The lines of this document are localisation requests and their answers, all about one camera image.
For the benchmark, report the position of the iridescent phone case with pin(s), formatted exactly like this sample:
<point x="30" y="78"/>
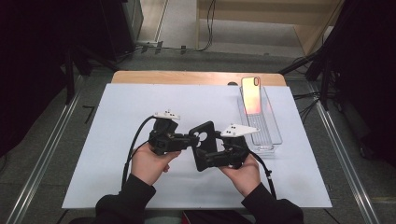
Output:
<point x="250" y="96"/>

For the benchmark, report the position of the aluminium floor rail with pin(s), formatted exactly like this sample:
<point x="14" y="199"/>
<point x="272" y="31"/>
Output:
<point x="345" y="158"/>
<point x="46" y="155"/>

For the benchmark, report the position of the clear plastic tray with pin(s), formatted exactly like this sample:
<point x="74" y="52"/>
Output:
<point x="264" y="127"/>

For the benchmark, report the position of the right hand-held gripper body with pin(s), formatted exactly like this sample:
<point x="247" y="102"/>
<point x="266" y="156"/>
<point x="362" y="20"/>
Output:
<point x="235" y="152"/>

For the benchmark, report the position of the light wooden shelf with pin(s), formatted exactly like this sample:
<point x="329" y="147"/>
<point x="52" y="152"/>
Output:
<point x="264" y="12"/>

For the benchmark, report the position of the person's right hand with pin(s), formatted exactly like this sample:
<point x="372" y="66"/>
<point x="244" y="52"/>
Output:
<point x="244" y="177"/>

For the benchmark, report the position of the black phone case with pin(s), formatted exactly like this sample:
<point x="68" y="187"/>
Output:
<point x="204" y="137"/>

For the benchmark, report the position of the black tripod stand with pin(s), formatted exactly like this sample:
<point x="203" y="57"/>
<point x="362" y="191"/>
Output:
<point x="325" y="81"/>
<point x="70" y="74"/>

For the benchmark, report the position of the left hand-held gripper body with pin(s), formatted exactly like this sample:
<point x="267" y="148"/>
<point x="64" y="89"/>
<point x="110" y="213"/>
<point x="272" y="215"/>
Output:
<point x="166" y="140"/>

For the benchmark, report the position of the white paper sheet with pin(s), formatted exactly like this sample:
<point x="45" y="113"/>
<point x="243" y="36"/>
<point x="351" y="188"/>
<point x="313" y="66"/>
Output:
<point x="124" y="102"/>

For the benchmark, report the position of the black curtain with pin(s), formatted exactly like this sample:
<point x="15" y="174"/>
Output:
<point x="370" y="77"/>
<point x="31" y="62"/>

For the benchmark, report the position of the wooden table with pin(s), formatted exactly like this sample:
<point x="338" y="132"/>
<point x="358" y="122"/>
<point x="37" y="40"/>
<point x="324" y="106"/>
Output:
<point x="186" y="77"/>

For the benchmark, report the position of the person's left hand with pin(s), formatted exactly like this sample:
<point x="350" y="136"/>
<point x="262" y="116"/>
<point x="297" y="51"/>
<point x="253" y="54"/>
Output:
<point x="149" y="165"/>

